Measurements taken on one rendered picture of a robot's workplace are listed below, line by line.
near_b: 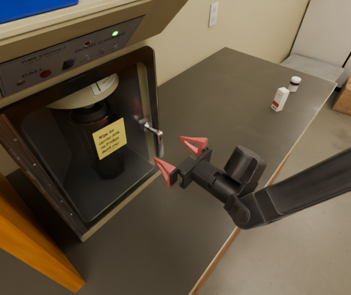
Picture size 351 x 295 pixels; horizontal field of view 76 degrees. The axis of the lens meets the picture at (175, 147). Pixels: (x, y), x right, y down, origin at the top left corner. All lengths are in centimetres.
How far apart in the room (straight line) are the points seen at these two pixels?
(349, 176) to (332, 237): 162
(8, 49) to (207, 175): 39
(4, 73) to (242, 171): 40
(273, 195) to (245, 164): 8
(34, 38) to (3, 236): 26
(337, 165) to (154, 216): 49
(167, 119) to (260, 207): 65
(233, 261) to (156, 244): 106
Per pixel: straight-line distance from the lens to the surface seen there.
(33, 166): 44
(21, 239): 42
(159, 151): 57
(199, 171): 50
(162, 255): 66
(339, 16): 323
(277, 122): 107
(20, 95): 39
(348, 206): 223
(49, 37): 27
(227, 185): 49
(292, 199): 43
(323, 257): 191
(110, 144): 51
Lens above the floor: 157
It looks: 47 degrees down
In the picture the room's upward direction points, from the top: straight up
